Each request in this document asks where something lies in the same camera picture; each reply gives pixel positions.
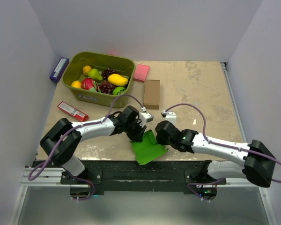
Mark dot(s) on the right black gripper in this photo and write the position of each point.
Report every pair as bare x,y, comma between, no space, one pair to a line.
160,140

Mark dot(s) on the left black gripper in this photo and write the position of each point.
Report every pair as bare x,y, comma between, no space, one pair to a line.
138,136

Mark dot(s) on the green paper box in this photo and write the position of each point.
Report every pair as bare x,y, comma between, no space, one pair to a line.
148,150

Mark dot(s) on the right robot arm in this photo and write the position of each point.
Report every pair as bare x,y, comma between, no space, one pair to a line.
252,161

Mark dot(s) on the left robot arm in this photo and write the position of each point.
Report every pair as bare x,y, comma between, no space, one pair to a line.
63,138

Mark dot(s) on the brown cardboard box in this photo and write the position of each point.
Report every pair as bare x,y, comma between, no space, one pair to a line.
151,98

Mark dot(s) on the pink box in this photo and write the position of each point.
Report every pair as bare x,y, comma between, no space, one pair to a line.
141,72

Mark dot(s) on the red rectangular box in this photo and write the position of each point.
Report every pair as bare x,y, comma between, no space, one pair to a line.
73,112

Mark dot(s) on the purple blue box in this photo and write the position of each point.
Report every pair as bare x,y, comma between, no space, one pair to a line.
59,70

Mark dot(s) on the green round fruit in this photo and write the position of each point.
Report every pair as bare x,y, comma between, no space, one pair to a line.
118,90

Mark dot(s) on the dark red grapes front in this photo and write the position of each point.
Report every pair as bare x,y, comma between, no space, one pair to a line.
107,87

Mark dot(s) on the yellow mango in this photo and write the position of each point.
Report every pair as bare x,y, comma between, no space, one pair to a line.
117,80

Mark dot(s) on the olive green plastic bin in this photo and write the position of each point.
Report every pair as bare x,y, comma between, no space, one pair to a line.
125,67

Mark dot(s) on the dark purple grapes back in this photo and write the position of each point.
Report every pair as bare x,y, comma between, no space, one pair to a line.
107,72

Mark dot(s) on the green pear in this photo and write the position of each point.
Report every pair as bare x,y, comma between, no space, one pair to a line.
95,75

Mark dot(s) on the yellow lemon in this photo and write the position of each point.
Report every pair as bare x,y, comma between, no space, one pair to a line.
76,84

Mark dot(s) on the small orange fruit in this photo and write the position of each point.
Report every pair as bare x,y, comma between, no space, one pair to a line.
86,69

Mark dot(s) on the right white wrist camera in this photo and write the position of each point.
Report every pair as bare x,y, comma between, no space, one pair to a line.
169,116

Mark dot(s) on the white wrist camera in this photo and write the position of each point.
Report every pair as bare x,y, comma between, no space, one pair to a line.
169,116
146,117

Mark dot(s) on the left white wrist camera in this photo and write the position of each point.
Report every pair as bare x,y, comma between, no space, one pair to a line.
146,117

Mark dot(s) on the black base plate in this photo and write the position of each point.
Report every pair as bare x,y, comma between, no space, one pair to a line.
158,176

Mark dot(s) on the aluminium frame rail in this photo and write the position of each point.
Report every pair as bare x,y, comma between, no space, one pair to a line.
50,177

